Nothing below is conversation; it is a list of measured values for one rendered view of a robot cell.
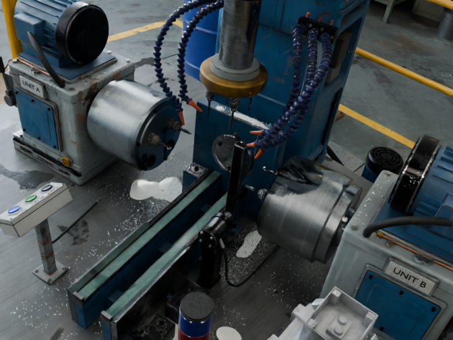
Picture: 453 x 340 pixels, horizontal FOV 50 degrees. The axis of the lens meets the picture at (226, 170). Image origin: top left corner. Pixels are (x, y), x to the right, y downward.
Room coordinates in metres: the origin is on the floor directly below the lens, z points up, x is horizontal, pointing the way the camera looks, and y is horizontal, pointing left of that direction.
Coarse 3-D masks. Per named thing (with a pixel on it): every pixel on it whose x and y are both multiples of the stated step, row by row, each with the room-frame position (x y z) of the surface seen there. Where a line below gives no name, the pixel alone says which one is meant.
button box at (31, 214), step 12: (36, 192) 0.88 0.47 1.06; (48, 192) 0.87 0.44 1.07; (60, 192) 0.88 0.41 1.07; (24, 204) 0.83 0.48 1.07; (36, 204) 0.82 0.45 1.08; (48, 204) 0.84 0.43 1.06; (60, 204) 0.86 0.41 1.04; (0, 216) 0.79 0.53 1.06; (12, 216) 0.78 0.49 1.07; (24, 216) 0.78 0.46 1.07; (36, 216) 0.80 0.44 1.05; (48, 216) 0.82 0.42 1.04; (12, 228) 0.75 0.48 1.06; (24, 228) 0.77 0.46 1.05
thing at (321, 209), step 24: (264, 168) 1.10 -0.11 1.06; (288, 168) 0.99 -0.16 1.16; (312, 168) 1.00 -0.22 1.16; (264, 192) 0.98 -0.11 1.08; (288, 192) 0.92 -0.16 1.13; (312, 192) 0.92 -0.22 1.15; (336, 192) 0.92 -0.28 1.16; (360, 192) 1.00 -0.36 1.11; (264, 216) 0.90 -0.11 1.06; (288, 216) 0.88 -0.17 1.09; (312, 216) 0.87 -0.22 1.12; (336, 216) 0.87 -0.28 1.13; (288, 240) 0.86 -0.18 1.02; (312, 240) 0.84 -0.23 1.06; (336, 240) 0.88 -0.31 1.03
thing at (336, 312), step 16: (336, 288) 0.64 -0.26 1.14; (320, 304) 0.59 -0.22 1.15; (336, 304) 0.62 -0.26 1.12; (352, 304) 0.61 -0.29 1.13; (320, 320) 0.57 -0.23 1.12; (336, 320) 0.57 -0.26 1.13; (352, 320) 0.58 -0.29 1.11; (368, 320) 0.57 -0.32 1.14; (304, 336) 0.54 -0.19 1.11; (320, 336) 0.52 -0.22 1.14; (336, 336) 0.54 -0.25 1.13; (352, 336) 0.55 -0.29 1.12; (368, 336) 0.56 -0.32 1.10
